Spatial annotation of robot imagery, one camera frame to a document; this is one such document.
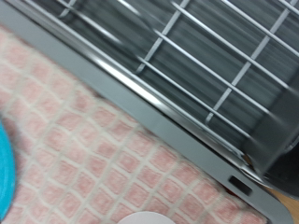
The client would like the blue plastic plate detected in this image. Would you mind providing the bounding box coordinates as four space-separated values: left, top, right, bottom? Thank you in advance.
0 119 17 222

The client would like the pink checked towel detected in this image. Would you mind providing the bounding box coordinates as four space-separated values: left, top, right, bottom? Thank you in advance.
0 26 269 224

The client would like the white mug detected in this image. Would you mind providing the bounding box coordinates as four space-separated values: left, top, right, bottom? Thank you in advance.
117 211 177 224

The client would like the dark grey cutlery holder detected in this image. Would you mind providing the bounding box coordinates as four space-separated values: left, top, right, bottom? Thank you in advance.
246 74 299 200

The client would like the metal wire dish rack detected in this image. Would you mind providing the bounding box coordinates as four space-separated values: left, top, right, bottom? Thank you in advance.
6 0 299 185

